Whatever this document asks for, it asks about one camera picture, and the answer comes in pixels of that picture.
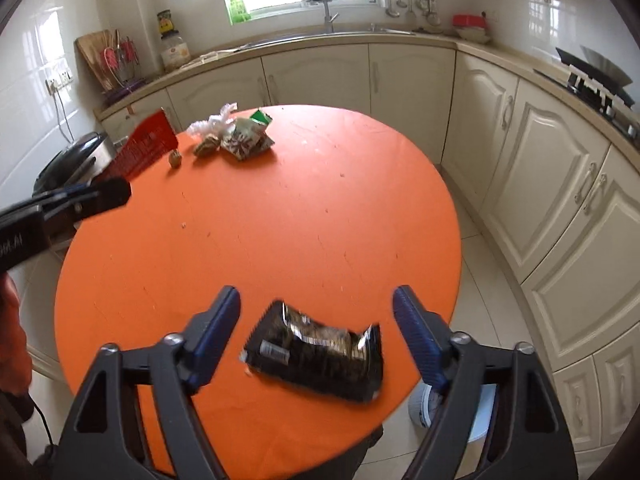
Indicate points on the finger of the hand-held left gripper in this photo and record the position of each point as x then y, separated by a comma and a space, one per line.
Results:
102, 197
75, 191

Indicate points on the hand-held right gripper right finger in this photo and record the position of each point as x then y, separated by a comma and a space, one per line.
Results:
419, 341

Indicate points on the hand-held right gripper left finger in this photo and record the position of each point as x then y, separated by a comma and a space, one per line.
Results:
220, 330

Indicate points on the red snack packet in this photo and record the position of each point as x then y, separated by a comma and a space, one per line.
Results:
145, 147

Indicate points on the black snack packet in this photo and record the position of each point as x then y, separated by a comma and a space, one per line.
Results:
310, 355

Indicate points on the person's left forearm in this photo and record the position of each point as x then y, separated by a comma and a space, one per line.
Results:
12, 330

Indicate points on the black countertop cooker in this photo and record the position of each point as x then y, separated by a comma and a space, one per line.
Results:
70, 157

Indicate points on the small brown nut shell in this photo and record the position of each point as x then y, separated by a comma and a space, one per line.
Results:
175, 159

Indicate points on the light blue bin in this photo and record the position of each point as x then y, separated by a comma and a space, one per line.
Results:
477, 410

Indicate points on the brown crumpled wrapper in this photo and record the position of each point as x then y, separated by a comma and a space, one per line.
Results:
206, 146

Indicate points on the wooden cutting board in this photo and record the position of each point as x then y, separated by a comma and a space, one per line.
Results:
91, 55

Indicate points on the round orange table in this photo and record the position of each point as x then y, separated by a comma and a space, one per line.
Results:
300, 210

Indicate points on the patterned snack packet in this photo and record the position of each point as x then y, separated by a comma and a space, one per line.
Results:
245, 141

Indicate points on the large clear jar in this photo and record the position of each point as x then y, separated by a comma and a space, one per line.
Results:
175, 52

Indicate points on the green snack packet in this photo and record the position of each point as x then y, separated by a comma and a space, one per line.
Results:
261, 117

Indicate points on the small jar with yellow label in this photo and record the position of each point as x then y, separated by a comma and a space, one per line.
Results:
165, 22

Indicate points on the green dish soap bottle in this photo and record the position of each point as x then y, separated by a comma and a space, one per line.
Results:
238, 7

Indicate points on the stainless steel sink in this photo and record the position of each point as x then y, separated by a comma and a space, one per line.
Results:
340, 36

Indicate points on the metal kitchen faucet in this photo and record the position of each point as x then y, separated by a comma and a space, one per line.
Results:
327, 5

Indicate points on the black gas stove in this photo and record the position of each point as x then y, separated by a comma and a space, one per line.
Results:
595, 95

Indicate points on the white bowl stack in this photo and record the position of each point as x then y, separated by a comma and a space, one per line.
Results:
474, 35

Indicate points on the metal wok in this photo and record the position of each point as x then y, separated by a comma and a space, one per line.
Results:
607, 67

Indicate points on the white wall socket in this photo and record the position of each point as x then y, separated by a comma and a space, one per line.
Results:
60, 81

